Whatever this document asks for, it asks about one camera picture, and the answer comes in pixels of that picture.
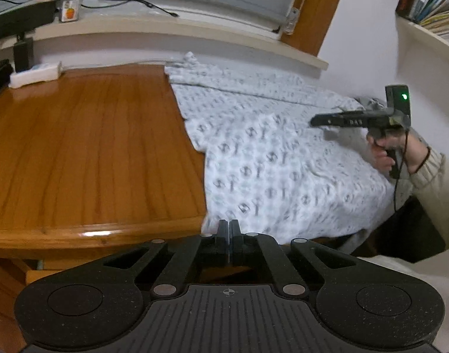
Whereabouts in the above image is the clear jar with orange label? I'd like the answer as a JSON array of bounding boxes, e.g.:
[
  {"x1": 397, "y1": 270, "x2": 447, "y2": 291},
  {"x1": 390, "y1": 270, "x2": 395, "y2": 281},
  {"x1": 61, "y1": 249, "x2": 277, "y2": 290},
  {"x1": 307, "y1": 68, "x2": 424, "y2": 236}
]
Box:
[{"x1": 59, "y1": 0, "x2": 81, "y2": 23}]

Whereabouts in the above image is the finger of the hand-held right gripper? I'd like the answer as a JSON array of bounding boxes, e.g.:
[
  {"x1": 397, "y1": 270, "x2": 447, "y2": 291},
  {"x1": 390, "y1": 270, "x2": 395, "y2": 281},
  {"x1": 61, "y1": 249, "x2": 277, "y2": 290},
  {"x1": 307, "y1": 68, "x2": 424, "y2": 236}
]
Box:
[{"x1": 311, "y1": 109, "x2": 370, "y2": 129}]

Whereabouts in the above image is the dark wrist bracelet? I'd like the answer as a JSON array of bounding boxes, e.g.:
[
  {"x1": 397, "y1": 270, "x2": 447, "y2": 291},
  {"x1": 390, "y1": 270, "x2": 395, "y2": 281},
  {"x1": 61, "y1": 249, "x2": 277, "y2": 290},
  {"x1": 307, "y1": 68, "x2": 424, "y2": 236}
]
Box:
[{"x1": 408, "y1": 146, "x2": 432, "y2": 174}]

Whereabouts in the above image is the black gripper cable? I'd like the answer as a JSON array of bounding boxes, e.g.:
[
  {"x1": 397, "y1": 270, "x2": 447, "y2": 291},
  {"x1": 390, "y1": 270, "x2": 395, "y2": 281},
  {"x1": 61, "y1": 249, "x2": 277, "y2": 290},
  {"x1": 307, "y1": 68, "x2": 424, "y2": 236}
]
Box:
[{"x1": 392, "y1": 132, "x2": 413, "y2": 214}]

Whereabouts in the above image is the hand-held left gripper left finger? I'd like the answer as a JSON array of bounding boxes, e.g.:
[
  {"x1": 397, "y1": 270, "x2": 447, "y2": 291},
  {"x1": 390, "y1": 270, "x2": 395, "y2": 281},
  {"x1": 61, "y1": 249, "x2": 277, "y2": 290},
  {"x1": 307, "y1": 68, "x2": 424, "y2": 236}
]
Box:
[{"x1": 103, "y1": 220, "x2": 230, "y2": 298}]

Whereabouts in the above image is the wooden window frame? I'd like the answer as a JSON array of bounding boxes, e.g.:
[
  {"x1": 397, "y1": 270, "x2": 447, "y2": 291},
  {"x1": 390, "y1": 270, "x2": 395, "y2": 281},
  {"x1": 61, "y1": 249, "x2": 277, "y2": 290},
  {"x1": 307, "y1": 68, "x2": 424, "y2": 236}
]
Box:
[{"x1": 281, "y1": 0, "x2": 352, "y2": 59}]

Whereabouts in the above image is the thin black cable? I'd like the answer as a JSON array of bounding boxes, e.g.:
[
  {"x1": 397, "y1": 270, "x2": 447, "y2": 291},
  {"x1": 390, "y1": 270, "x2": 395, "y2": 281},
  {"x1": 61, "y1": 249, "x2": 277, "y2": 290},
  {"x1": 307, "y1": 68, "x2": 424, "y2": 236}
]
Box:
[{"x1": 79, "y1": 0, "x2": 180, "y2": 18}]

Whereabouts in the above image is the white patterned shirt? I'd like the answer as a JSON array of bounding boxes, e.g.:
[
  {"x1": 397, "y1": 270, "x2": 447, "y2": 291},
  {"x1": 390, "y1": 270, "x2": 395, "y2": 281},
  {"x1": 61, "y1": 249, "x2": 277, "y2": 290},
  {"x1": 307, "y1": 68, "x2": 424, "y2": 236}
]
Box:
[{"x1": 164, "y1": 51, "x2": 409, "y2": 245}]

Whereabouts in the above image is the white power strip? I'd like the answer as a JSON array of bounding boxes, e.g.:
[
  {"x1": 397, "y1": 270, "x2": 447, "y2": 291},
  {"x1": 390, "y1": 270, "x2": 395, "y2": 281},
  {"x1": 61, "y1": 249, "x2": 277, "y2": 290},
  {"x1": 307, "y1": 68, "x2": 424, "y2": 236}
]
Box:
[{"x1": 9, "y1": 62, "x2": 63, "y2": 89}]

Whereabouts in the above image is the beige window sill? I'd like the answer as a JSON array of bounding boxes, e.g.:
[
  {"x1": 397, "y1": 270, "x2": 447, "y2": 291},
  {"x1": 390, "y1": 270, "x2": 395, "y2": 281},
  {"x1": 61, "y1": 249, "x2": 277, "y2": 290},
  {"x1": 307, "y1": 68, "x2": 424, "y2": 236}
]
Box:
[{"x1": 0, "y1": 16, "x2": 329, "y2": 70}]

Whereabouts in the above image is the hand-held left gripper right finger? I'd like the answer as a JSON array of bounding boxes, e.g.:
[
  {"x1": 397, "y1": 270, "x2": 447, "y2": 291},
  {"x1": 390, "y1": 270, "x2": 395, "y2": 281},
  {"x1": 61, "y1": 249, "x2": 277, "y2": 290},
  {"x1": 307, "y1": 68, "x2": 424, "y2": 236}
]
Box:
[{"x1": 230, "y1": 220, "x2": 357, "y2": 298}]

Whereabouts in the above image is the white bookshelf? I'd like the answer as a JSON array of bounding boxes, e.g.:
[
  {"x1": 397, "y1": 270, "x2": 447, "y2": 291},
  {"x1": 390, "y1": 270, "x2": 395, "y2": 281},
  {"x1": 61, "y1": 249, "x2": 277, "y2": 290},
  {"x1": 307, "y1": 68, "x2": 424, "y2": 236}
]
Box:
[{"x1": 394, "y1": 13, "x2": 449, "y2": 81}]

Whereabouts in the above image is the person's right hand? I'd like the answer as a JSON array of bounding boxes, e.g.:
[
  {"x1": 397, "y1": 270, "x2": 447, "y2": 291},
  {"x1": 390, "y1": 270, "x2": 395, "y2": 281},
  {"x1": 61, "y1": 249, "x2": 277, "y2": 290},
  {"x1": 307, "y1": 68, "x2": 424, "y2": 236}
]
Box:
[{"x1": 368, "y1": 132, "x2": 431, "y2": 174}]

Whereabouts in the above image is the black device box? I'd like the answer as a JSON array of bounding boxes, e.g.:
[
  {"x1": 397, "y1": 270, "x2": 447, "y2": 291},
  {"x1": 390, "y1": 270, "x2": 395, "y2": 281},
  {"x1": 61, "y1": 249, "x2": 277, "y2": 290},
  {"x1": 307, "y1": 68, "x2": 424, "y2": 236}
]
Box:
[{"x1": 0, "y1": 0, "x2": 58, "y2": 41}]

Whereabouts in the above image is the person's right forearm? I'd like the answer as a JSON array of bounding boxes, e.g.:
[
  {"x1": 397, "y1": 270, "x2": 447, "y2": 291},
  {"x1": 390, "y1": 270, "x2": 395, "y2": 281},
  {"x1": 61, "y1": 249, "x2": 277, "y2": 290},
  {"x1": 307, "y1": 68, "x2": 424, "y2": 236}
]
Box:
[{"x1": 408, "y1": 151, "x2": 449, "y2": 265}]

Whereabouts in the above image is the black power adapter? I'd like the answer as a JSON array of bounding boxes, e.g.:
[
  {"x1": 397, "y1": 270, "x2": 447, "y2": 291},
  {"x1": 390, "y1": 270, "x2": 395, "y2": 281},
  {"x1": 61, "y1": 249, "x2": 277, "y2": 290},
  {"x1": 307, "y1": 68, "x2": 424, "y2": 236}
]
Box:
[{"x1": 13, "y1": 37, "x2": 34, "y2": 73}]

